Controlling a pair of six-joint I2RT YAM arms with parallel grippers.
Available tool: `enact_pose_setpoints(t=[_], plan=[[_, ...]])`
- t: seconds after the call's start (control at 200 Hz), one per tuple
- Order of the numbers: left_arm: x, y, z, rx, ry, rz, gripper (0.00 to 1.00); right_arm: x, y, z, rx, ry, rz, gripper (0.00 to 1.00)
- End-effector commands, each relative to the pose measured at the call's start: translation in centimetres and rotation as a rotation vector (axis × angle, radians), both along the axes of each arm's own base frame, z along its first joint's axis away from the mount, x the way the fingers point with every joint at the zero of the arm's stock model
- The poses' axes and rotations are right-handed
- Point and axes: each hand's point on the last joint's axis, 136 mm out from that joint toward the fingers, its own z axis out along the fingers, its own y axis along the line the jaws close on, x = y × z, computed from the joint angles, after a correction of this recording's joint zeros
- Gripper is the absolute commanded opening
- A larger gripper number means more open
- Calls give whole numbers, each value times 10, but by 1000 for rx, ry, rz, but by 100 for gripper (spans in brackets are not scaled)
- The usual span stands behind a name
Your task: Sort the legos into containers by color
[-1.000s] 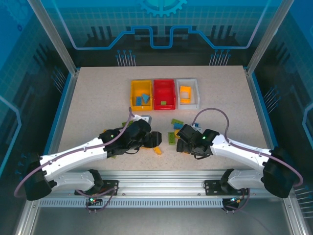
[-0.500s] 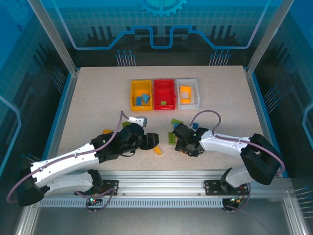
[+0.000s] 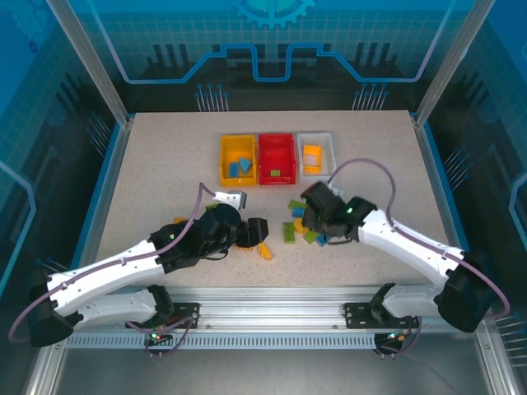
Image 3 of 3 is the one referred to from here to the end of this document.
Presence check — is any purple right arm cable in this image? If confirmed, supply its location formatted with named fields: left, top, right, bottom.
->
left=327, top=158, right=511, bottom=360

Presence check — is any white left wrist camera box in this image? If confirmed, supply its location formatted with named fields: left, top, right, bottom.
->
left=215, top=190, right=249, bottom=211

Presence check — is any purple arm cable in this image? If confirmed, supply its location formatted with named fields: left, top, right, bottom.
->
left=7, top=182, right=216, bottom=359
left=327, top=158, right=511, bottom=360

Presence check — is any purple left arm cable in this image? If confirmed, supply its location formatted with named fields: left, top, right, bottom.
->
left=7, top=182, right=216, bottom=359

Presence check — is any red plastic bin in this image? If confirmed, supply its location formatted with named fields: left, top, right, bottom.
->
left=257, top=132, right=298, bottom=187

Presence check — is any white plastic bin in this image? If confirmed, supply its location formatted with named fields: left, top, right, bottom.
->
left=296, top=131, right=336, bottom=184

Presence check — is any aluminium front rail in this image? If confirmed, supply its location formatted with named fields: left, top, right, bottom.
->
left=53, top=286, right=495, bottom=335

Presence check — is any yellow plastic bin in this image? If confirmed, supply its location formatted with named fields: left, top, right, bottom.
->
left=220, top=134, right=258, bottom=187

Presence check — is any small lit cable connector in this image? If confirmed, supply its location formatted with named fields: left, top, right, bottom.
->
left=380, top=331, right=411, bottom=345
left=148, top=327, right=172, bottom=346

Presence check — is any slotted grey cable duct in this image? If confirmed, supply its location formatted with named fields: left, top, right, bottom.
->
left=63, top=333, right=378, bottom=351

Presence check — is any aluminium frame post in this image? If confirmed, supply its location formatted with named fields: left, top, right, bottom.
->
left=46, top=0, right=133, bottom=127
left=413, top=0, right=497, bottom=128

